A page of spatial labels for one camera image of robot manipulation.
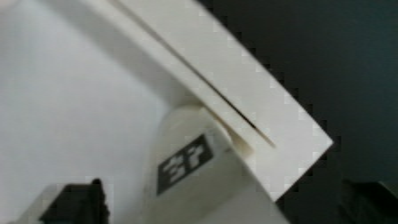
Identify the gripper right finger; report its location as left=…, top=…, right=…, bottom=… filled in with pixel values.
left=337, top=180, right=398, bottom=224

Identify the white U-shaped obstacle fence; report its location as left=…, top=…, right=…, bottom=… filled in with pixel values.
left=115, top=0, right=332, bottom=198

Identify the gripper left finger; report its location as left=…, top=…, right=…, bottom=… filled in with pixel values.
left=10, top=178, right=113, bottom=224

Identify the white square table top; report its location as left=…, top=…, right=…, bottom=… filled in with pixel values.
left=0, top=0, right=277, bottom=224

